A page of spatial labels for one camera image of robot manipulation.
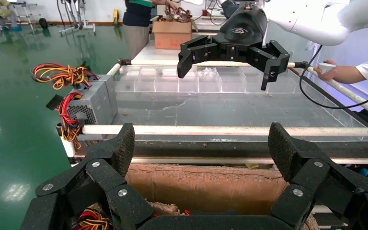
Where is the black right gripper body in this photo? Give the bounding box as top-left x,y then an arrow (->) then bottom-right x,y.
212,4 -> 269,61

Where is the black cable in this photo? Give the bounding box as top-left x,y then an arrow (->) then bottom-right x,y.
299,44 -> 368,110

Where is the white work table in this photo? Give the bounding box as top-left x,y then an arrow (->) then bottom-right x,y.
131,39 -> 243,61

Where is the brown cardboard carton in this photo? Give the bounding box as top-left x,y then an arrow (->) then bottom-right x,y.
152,19 -> 193,50

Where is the white table leg pipe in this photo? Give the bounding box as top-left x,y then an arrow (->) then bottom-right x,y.
59,136 -> 76,159

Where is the operator forearm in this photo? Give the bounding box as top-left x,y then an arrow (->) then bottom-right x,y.
334,65 -> 362,85

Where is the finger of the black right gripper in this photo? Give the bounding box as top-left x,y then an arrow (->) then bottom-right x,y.
176,34 -> 219,79
247,40 -> 291,92

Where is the operator hand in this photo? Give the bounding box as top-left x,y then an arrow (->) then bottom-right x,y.
313,59 -> 340,82

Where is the brown cardboard divider box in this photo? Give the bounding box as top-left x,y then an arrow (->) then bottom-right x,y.
125,163 -> 321,230

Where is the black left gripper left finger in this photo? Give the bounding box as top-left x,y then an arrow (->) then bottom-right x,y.
20,123 -> 154,230

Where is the metal step ladder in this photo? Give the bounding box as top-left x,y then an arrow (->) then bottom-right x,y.
11,0 -> 42,28

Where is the white metal stand frame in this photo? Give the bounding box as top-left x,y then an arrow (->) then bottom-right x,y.
56,0 -> 96,35

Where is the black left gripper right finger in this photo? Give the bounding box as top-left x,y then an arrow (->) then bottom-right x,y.
268,122 -> 368,230

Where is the white handheld controller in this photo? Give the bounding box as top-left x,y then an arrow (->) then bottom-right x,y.
317,62 -> 338,75

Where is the clear acrylic divider tray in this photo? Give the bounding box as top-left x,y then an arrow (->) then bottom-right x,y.
120,65 -> 368,142

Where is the standing person dark shirt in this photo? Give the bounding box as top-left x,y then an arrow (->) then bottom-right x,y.
122,0 -> 180,60

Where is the black equipment box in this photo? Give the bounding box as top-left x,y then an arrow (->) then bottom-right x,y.
220,0 -> 239,19

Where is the heap of coloured wires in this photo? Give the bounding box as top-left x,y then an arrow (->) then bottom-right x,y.
158,5 -> 194,23

